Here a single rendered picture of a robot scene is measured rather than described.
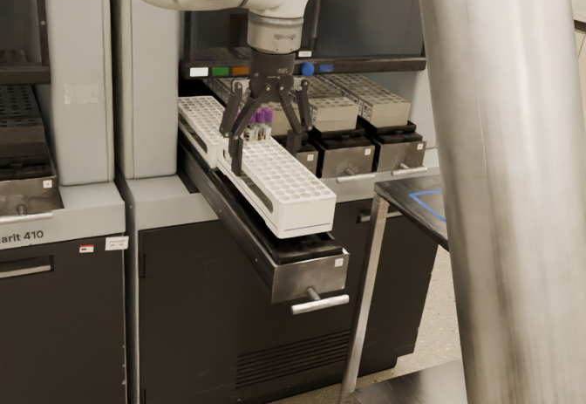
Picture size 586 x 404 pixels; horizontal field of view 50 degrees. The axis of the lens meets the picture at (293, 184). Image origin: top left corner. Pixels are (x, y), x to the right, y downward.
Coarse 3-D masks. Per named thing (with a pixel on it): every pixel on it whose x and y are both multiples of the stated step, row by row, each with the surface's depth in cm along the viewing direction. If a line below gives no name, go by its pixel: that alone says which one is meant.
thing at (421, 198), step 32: (384, 192) 122; (416, 192) 123; (384, 224) 128; (416, 224) 114; (352, 320) 140; (352, 352) 141; (352, 384) 146; (384, 384) 150; (416, 384) 152; (448, 384) 153
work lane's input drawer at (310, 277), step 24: (192, 144) 134; (192, 168) 131; (216, 168) 124; (216, 192) 118; (240, 192) 119; (240, 216) 110; (240, 240) 109; (264, 240) 102; (288, 240) 105; (312, 240) 105; (336, 240) 103; (264, 264) 100; (288, 264) 97; (312, 264) 100; (336, 264) 102; (288, 288) 99; (312, 288) 102; (336, 288) 104
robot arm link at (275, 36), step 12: (252, 24) 100; (264, 24) 99; (276, 24) 98; (288, 24) 99; (300, 24) 101; (252, 36) 101; (264, 36) 99; (276, 36) 99; (288, 36) 100; (300, 36) 102; (264, 48) 100; (276, 48) 100; (288, 48) 101
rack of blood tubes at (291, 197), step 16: (224, 144) 116; (256, 144) 117; (272, 144) 118; (224, 160) 118; (256, 160) 112; (272, 160) 111; (288, 160) 112; (240, 176) 112; (256, 176) 104; (272, 176) 105; (288, 176) 106; (304, 176) 106; (256, 192) 112; (272, 192) 99; (288, 192) 101; (304, 192) 101; (320, 192) 101; (256, 208) 106; (272, 208) 107; (288, 208) 97; (304, 208) 98; (320, 208) 100; (272, 224) 100; (288, 224) 98; (304, 224) 100
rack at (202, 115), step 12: (204, 96) 149; (180, 108) 140; (192, 108) 141; (204, 108) 142; (216, 108) 143; (180, 120) 143; (192, 120) 134; (204, 120) 135; (216, 120) 136; (192, 132) 139; (204, 132) 130; (216, 132) 129; (204, 144) 137; (216, 144) 123; (204, 156) 128; (216, 156) 124
